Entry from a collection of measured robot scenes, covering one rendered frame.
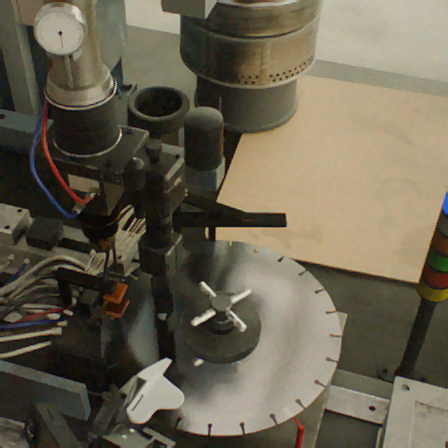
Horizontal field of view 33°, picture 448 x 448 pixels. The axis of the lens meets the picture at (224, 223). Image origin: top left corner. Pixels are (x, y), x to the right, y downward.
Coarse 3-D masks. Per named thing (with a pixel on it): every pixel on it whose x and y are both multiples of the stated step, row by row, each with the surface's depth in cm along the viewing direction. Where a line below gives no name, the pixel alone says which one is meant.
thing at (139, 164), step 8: (136, 160) 77; (128, 168) 77; (136, 168) 77; (144, 168) 77; (128, 176) 78; (136, 176) 77; (144, 176) 78; (128, 184) 79; (136, 184) 78; (144, 184) 79; (136, 192) 79; (136, 200) 80; (136, 208) 81; (144, 208) 82; (136, 216) 82; (144, 216) 82
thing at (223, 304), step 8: (200, 288) 102; (208, 288) 102; (248, 288) 102; (208, 296) 101; (216, 296) 100; (224, 296) 100; (232, 296) 101; (240, 296) 101; (216, 304) 99; (224, 304) 99; (232, 304) 99; (208, 312) 99; (216, 312) 99; (224, 312) 99; (232, 312) 99; (192, 320) 98; (200, 320) 98; (216, 320) 100; (224, 320) 100; (232, 320) 98; (240, 328) 97
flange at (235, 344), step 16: (192, 304) 105; (208, 304) 104; (240, 304) 105; (208, 320) 101; (240, 320) 102; (256, 320) 103; (192, 336) 101; (208, 336) 101; (224, 336) 101; (240, 336) 101; (256, 336) 101; (208, 352) 99; (224, 352) 99; (240, 352) 99
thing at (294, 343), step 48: (144, 288) 108; (192, 288) 108; (240, 288) 108; (288, 288) 108; (144, 336) 102; (288, 336) 102; (192, 384) 97; (240, 384) 97; (288, 384) 97; (192, 432) 92; (240, 432) 92
